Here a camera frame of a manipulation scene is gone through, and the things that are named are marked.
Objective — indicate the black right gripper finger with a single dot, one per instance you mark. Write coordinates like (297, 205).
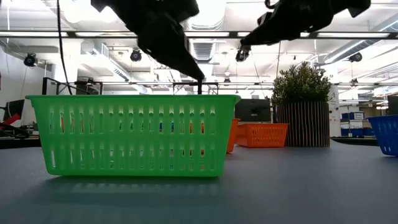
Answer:
(273, 34)

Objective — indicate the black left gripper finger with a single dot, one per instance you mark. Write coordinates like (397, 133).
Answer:
(174, 53)

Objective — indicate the green plastic basket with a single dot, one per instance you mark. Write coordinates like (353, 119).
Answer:
(133, 101)

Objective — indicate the orange plastic basket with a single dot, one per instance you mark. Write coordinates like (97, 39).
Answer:
(244, 137)
(232, 137)

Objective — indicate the blue plastic basket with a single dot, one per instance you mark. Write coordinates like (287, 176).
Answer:
(387, 133)

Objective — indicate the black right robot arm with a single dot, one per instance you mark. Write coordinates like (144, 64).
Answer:
(360, 6)

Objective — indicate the black ceiling spotlight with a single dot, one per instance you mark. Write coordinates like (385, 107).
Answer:
(242, 54)
(136, 55)
(355, 57)
(30, 60)

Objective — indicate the potted artificial plant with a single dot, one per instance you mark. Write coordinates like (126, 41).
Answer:
(300, 84)

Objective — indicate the black cabinet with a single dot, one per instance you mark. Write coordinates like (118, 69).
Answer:
(393, 105)

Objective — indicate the blue storage crate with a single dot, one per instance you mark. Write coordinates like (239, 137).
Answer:
(357, 132)

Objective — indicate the blue-grey table mat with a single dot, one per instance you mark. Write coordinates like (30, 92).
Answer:
(280, 193)

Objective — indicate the black desk monitor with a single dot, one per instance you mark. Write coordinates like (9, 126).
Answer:
(15, 109)

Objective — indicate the red plastic object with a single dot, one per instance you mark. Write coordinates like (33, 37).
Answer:
(11, 119)

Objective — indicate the black metal shelf frame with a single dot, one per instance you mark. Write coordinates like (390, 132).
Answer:
(199, 88)

